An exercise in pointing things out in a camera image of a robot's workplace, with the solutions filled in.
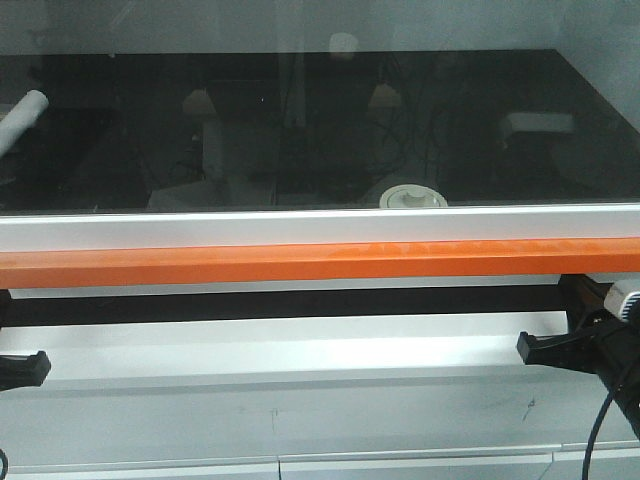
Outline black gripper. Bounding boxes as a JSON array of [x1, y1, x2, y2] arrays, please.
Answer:
[[516, 274, 639, 434]]

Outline rolled white poster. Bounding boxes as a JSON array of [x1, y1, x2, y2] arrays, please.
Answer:
[[1, 90, 49, 156]]

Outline fume hood glass sash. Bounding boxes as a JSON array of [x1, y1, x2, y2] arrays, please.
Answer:
[[1, 50, 639, 252]]

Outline orange sash handle bar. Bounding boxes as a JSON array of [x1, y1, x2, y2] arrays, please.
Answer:
[[1, 237, 639, 289]]

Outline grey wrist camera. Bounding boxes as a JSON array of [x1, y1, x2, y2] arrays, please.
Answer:
[[603, 278, 639, 323]]

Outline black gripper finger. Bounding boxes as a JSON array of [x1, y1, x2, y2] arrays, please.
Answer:
[[0, 351, 51, 388]]

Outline glass jar with white lid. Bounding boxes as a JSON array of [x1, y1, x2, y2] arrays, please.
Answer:
[[379, 184, 448, 209]]

